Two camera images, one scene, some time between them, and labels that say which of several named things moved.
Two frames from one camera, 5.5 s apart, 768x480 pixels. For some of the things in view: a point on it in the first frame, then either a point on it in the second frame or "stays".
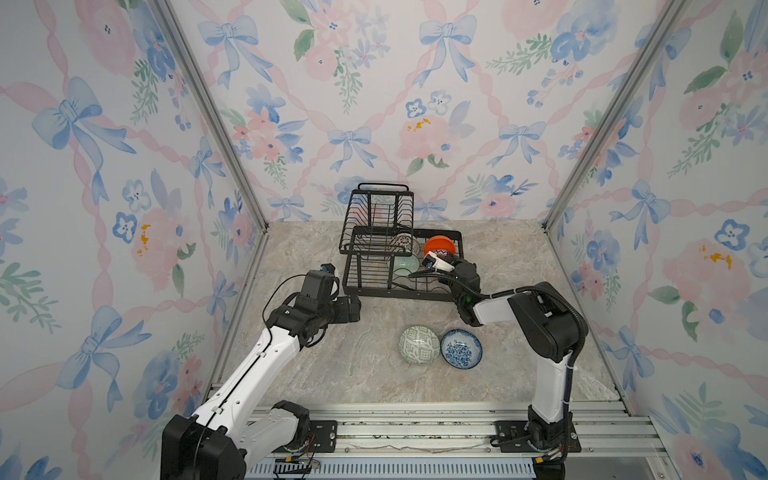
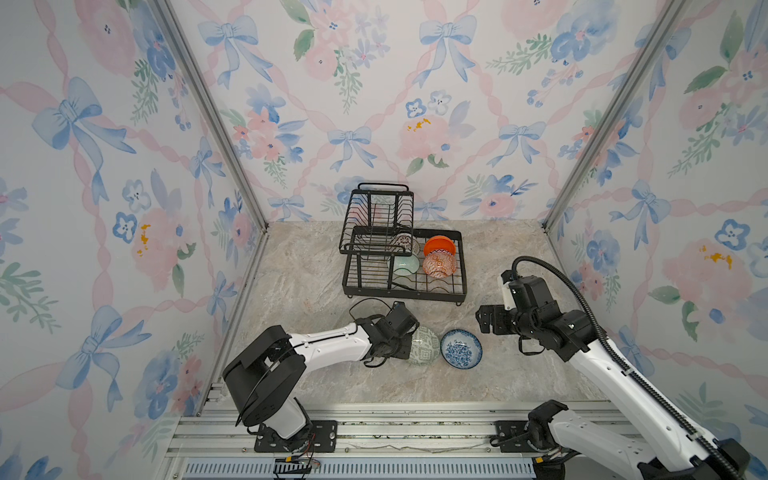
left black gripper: (344, 315) to (406, 349)
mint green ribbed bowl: (406, 265) stays
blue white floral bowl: (461, 349) stays
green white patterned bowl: (419, 345) stays
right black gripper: (459, 265) to (497, 312)
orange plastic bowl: (440, 242) stays
